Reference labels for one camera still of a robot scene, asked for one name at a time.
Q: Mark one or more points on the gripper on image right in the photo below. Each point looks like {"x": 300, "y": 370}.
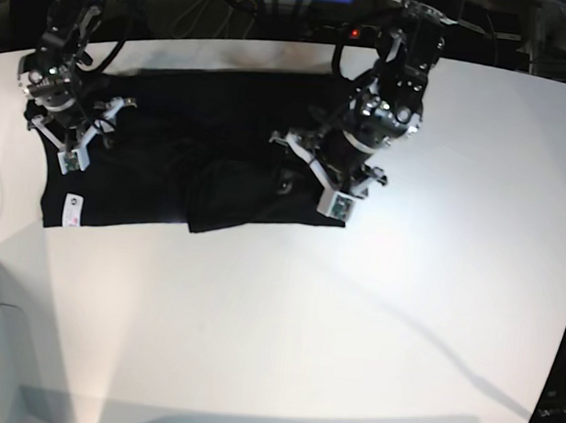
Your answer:
{"x": 337, "y": 157}

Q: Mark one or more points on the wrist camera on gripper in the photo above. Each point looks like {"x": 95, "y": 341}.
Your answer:
{"x": 73, "y": 160}
{"x": 336, "y": 205}

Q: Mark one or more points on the black power strip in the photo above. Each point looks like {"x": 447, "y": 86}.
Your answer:
{"x": 331, "y": 32}

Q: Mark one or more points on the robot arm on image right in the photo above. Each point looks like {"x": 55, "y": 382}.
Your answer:
{"x": 382, "y": 104}

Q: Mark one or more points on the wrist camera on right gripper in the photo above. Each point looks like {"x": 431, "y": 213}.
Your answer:
{"x": 73, "y": 160}

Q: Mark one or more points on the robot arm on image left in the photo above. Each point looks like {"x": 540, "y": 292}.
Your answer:
{"x": 54, "y": 78}

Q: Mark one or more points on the black T-shirt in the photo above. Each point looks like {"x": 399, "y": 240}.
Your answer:
{"x": 196, "y": 151}

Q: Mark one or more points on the black box on floor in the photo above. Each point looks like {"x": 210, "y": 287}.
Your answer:
{"x": 27, "y": 22}

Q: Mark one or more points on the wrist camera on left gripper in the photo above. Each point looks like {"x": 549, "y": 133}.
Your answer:
{"x": 336, "y": 205}

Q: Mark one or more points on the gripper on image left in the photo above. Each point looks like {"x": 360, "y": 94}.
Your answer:
{"x": 77, "y": 126}

